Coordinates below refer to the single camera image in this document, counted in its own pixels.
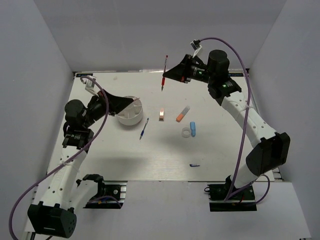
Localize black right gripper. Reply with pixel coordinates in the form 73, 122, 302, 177
163, 54, 215, 85

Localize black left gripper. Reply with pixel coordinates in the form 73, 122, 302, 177
83, 89, 134, 129

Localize red ballpoint pen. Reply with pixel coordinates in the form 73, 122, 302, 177
160, 54, 169, 93

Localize blue ballpoint pen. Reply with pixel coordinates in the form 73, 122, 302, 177
139, 117, 150, 140

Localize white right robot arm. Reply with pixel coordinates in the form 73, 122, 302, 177
163, 49, 291, 200

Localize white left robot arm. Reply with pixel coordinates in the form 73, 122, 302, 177
27, 90, 136, 239

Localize white round divided container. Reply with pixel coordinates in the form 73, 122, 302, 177
116, 95, 144, 126

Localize orange grey marker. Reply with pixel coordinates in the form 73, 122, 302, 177
175, 105, 190, 123

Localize left black corner label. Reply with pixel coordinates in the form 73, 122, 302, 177
75, 73, 93, 78

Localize black corner label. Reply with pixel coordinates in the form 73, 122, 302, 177
75, 73, 93, 78
228, 72, 244, 77

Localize right black corner label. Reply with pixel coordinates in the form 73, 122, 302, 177
228, 72, 244, 77

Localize light blue marker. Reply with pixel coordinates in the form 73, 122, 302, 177
190, 121, 196, 137

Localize white tape roll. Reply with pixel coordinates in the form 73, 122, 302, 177
181, 127, 192, 138

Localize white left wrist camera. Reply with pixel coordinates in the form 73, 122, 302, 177
80, 75, 96, 92

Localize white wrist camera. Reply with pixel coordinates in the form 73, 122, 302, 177
190, 40, 203, 58
80, 75, 96, 92

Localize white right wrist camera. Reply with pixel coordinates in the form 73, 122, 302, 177
190, 40, 203, 58

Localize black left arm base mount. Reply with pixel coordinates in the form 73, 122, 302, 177
75, 174, 127, 209

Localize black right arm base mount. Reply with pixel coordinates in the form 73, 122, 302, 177
204, 177, 257, 212

